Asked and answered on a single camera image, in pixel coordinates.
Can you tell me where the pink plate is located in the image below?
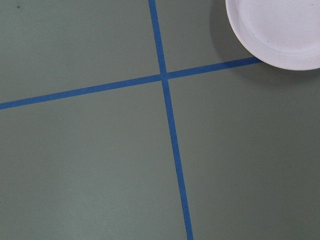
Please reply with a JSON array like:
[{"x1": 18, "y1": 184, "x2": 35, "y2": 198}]
[{"x1": 225, "y1": 0, "x2": 320, "y2": 71}]

